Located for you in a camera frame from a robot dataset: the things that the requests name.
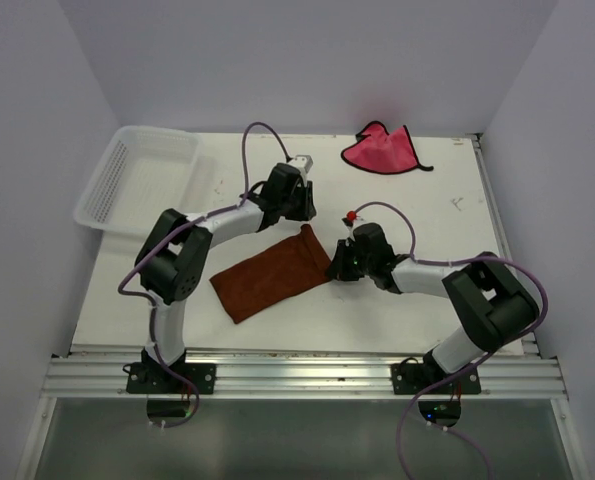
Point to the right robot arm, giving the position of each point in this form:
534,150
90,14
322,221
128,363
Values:
491,304

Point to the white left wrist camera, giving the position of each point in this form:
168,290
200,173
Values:
303,163

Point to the pink towel black trim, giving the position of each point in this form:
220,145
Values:
378,151

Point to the brown towel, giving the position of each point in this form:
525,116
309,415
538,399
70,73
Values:
289,268

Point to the aluminium mounting rail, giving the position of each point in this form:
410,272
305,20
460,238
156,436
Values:
95,373

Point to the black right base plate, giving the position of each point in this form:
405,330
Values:
410,376

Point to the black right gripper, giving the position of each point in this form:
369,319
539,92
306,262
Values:
338,270

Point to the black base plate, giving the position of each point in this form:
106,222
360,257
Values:
410,376
153,380

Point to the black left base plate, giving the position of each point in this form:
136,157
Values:
153,380

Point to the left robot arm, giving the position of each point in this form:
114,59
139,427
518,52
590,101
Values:
172,259

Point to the white plastic basket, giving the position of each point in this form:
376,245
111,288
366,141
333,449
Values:
143,171

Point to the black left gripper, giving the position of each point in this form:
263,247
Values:
307,210

